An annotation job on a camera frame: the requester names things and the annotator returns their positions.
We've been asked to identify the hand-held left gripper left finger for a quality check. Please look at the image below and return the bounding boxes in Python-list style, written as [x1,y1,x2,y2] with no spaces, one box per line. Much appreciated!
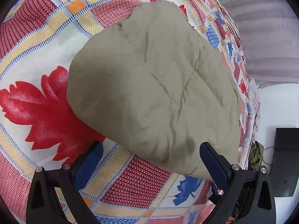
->
[26,141,104,224]

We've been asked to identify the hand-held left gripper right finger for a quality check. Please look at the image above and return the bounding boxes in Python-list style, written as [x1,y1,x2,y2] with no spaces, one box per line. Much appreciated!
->
[199,142,276,224]

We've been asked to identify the beige puffer jacket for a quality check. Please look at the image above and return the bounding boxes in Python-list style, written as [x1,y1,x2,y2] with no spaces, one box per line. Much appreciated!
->
[67,0,242,183]

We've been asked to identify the olive green garment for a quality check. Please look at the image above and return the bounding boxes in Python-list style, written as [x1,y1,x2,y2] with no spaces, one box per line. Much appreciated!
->
[249,141,265,171]

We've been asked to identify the pink floral quilt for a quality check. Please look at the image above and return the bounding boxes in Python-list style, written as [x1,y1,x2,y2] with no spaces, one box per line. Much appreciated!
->
[238,77,261,168]

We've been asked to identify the black box on floor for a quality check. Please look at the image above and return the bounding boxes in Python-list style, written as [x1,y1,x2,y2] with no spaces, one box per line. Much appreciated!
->
[269,128,299,198]

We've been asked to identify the leaf-print patchwork bed cover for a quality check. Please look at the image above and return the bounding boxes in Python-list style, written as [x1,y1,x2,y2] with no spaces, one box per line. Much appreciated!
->
[0,0,260,224]

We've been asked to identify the grey curtain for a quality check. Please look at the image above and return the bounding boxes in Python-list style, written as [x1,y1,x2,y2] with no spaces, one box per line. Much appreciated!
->
[220,0,299,85]

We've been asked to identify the black cable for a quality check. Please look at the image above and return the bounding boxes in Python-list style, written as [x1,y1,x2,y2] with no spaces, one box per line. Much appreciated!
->
[263,146,276,167]

